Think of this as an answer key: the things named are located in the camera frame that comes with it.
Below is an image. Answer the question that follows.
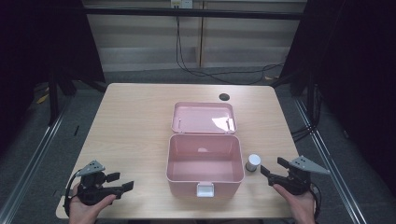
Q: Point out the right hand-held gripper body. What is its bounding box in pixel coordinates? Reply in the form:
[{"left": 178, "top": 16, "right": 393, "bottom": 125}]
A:
[{"left": 268, "top": 155, "right": 332, "bottom": 196}]

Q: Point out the black curtain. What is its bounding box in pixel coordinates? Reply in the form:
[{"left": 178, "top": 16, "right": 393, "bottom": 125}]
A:
[
  {"left": 0, "top": 0, "right": 106, "bottom": 158},
  {"left": 271, "top": 0, "right": 396, "bottom": 200}
]

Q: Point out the metal floor rail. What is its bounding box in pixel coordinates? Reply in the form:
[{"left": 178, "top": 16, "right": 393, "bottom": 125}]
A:
[
  {"left": 0, "top": 101, "right": 74, "bottom": 224},
  {"left": 293, "top": 96, "right": 370, "bottom": 224}
]

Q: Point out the black hanging wall cable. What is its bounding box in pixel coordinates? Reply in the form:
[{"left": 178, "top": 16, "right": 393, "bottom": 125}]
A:
[{"left": 175, "top": 16, "right": 286, "bottom": 86}]

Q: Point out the person's right hand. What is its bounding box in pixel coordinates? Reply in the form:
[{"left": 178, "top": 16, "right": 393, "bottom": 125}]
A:
[{"left": 273, "top": 184, "right": 317, "bottom": 224}]

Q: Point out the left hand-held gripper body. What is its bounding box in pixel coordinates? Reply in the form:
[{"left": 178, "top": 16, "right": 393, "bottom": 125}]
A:
[{"left": 75, "top": 160, "right": 123, "bottom": 206}]

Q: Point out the small silver can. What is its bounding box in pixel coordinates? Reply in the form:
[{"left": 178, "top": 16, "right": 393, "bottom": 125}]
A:
[{"left": 245, "top": 153, "right": 262, "bottom": 173}]

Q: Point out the person's left hand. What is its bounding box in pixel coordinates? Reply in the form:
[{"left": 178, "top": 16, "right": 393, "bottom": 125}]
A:
[{"left": 68, "top": 183, "right": 117, "bottom": 224}]

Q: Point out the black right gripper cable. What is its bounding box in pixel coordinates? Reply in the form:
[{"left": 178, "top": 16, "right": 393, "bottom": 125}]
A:
[{"left": 308, "top": 181, "right": 322, "bottom": 221}]

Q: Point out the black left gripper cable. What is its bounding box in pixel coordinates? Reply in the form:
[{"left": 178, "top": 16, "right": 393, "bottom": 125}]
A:
[{"left": 63, "top": 169, "right": 82, "bottom": 219}]

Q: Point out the black metal stand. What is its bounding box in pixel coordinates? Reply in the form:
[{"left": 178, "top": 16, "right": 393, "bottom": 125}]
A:
[{"left": 47, "top": 64, "right": 78, "bottom": 127}]

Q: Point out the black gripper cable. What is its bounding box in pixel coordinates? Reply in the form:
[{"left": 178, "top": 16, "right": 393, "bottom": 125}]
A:
[
  {"left": 63, "top": 169, "right": 82, "bottom": 219},
  {"left": 308, "top": 181, "right": 322, "bottom": 221}
]

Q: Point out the pink plastic storage box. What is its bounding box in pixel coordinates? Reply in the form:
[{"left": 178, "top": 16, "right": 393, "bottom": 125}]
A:
[{"left": 165, "top": 101, "right": 246, "bottom": 199}]

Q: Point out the yellow floor scrap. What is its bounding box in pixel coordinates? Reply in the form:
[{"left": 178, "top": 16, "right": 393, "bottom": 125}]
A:
[{"left": 35, "top": 92, "right": 50, "bottom": 105}]

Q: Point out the white wall socket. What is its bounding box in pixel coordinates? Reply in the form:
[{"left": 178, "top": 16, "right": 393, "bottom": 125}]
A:
[{"left": 170, "top": 0, "right": 194, "bottom": 9}]

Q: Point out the black horizontal frame bar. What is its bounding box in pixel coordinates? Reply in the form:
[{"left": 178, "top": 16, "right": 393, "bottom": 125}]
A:
[{"left": 83, "top": 7, "right": 308, "bottom": 21}]

